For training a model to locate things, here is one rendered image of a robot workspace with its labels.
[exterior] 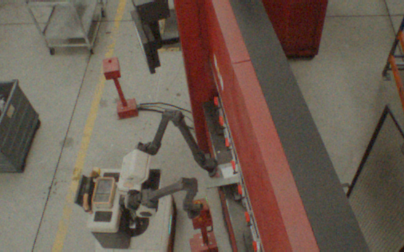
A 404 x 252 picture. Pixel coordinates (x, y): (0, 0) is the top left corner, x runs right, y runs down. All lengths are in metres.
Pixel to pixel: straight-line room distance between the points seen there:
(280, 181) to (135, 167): 1.42
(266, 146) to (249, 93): 0.31
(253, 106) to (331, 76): 3.40
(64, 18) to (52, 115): 1.42
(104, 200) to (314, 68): 3.12
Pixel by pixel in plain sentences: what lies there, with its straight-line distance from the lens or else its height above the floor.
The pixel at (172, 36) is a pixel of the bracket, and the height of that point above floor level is 1.21.
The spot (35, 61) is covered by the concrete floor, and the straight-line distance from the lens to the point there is 6.13.
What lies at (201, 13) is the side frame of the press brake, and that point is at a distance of 3.15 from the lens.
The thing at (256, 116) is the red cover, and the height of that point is 2.30.
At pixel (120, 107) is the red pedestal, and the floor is 0.12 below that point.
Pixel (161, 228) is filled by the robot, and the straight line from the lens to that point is 3.92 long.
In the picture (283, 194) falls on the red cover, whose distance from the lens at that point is 1.75.
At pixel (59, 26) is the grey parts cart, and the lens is 5.96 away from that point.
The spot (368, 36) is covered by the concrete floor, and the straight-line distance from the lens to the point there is 5.94.
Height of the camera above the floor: 3.85
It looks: 54 degrees down
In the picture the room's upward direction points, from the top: 8 degrees counter-clockwise
